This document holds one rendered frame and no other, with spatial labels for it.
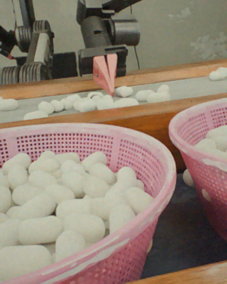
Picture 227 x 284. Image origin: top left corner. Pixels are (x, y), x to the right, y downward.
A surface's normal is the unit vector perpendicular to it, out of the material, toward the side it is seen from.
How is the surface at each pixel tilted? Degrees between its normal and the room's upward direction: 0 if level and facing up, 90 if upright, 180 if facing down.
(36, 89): 45
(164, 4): 90
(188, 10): 90
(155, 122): 90
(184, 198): 0
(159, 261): 0
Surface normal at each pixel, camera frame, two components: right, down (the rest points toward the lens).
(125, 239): 0.69, 0.15
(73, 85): 0.08, -0.49
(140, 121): 0.20, 0.26
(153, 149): -0.96, -0.11
